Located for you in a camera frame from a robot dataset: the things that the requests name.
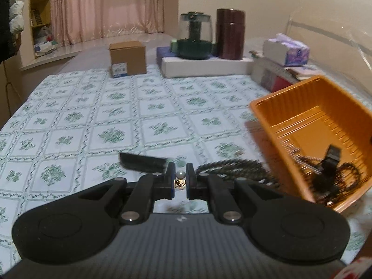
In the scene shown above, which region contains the purple white tissue box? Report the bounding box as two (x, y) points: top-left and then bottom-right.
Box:
(263, 33), (310, 67)

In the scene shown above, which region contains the dark green bead necklace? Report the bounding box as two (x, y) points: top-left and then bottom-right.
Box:
(195, 159), (281, 186)

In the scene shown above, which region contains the clear plastic sheet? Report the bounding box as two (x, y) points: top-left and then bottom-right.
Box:
(286, 6), (372, 70)

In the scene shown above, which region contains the white flat box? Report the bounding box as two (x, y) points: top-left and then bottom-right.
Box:
(161, 55), (253, 78)

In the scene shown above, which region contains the orange plastic tray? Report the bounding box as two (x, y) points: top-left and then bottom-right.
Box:
(250, 75), (372, 213)

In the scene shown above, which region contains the wooden bookshelf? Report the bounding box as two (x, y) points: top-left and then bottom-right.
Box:
(28, 0), (53, 60)

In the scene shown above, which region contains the white puffer jacket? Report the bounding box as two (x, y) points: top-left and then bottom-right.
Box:
(7, 0), (25, 34)

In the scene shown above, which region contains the brown cardboard box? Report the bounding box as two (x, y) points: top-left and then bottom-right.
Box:
(109, 41), (146, 78)

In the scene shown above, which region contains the blue flat box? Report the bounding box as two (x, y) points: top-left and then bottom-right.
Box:
(156, 46), (178, 65)

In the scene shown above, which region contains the green glass teapot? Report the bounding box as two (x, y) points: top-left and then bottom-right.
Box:
(171, 12), (218, 60)

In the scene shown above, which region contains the dark red canister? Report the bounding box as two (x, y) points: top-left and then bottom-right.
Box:
(216, 9), (246, 60)

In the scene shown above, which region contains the black jacket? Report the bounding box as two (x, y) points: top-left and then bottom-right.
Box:
(0, 0), (18, 63)

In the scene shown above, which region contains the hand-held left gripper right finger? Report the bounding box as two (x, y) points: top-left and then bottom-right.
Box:
(186, 163), (291, 224)

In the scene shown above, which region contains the brown bead bracelet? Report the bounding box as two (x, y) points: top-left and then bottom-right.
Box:
(296, 151), (362, 186)

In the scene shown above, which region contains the white printed bag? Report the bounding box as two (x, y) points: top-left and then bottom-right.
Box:
(33, 26), (60, 56)

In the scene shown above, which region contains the pink curtain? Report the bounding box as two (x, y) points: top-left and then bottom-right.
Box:
(50, 0), (180, 47)

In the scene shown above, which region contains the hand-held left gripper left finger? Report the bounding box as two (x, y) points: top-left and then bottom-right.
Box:
(62, 163), (176, 226)

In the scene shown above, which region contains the gold watch with black strap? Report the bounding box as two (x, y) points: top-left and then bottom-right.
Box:
(309, 145), (342, 207)

